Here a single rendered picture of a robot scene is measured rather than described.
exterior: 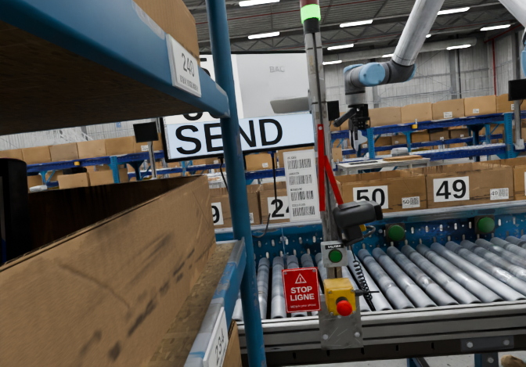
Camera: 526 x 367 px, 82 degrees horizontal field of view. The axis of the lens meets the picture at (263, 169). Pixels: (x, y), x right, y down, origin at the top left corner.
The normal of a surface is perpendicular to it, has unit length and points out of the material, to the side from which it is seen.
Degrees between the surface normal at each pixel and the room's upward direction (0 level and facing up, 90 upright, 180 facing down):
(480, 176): 90
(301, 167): 90
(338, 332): 90
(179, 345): 0
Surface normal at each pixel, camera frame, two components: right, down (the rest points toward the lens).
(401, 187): -0.04, 0.10
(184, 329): -0.11, -0.99
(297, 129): 0.29, -0.02
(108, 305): 0.99, -0.09
